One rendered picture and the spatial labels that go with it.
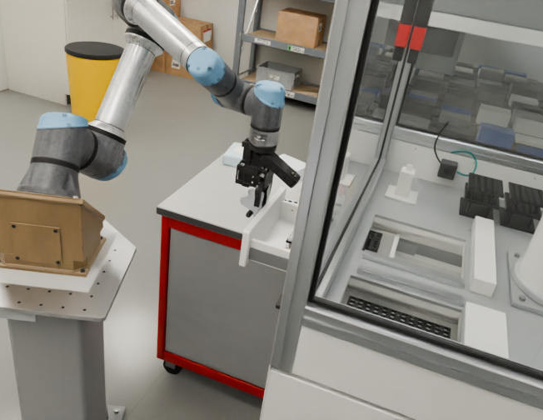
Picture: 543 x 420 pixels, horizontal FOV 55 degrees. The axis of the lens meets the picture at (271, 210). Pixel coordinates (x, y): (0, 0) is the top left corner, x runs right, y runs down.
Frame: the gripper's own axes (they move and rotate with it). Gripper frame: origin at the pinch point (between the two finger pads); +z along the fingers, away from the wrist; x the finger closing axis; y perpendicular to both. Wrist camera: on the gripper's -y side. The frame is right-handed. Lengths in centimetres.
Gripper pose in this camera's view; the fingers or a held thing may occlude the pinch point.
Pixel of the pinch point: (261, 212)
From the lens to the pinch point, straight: 142.1
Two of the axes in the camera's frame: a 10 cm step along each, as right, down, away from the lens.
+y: -9.3, -2.8, 2.4
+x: -3.4, 4.2, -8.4
